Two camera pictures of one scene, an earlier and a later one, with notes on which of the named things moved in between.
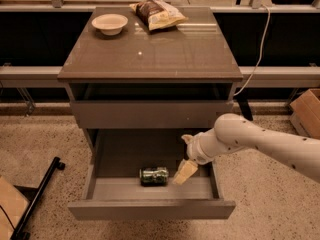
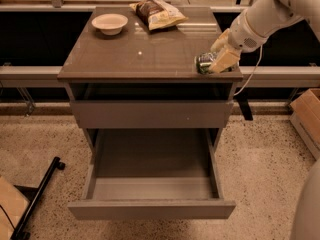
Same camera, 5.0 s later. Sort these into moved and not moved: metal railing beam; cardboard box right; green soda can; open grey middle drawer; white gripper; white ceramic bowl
Moved: green soda can; white gripper
Not moved: white ceramic bowl; open grey middle drawer; cardboard box right; metal railing beam
